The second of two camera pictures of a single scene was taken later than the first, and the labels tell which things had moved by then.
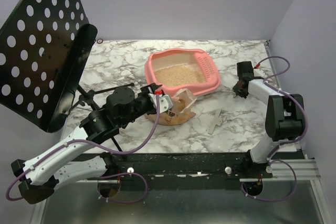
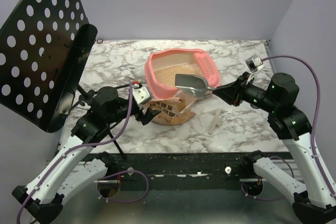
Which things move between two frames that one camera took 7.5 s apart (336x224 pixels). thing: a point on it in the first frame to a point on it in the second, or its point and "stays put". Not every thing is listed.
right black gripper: [241, 84] to [237, 94]
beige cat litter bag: [181, 103] stays put
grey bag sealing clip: [217, 121] stays put
